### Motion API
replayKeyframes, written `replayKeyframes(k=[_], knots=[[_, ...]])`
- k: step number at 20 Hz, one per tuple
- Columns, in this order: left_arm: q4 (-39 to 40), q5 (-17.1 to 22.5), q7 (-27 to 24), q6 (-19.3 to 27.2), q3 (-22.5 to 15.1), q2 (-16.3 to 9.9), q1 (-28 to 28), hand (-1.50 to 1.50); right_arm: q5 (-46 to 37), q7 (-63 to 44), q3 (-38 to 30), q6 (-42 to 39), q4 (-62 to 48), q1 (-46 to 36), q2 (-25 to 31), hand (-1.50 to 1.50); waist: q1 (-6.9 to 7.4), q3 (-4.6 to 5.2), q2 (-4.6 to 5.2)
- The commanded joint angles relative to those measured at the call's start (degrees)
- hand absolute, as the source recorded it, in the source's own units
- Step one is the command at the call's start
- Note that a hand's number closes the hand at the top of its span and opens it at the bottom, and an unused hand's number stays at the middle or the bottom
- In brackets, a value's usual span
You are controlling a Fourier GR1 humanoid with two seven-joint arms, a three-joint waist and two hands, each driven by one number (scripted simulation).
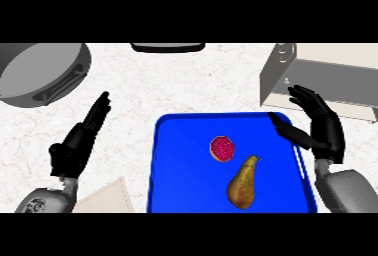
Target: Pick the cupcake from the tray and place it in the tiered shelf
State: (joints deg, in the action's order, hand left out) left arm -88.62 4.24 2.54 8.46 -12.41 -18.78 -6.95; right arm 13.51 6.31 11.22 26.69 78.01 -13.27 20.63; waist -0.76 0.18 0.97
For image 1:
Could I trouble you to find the brown pear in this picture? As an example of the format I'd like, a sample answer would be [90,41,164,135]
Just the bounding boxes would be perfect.
[226,154,260,211]

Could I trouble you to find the beige flat mat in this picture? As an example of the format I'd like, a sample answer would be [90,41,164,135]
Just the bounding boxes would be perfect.
[72,176,136,214]

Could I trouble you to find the grey round pot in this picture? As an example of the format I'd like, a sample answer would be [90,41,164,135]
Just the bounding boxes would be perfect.
[0,43,93,109]

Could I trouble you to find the black flat appliance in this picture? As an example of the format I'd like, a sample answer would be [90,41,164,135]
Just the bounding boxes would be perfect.
[128,43,207,54]

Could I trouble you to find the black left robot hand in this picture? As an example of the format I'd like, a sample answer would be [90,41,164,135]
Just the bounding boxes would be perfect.
[47,91,112,179]

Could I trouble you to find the grey tiered shelf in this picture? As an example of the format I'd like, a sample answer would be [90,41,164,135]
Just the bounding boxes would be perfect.
[258,43,378,125]

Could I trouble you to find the blue tray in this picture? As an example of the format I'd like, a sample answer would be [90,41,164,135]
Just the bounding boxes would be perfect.
[145,112,319,214]

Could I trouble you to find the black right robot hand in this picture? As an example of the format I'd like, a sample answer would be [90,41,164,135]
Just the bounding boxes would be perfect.
[267,84,347,165]

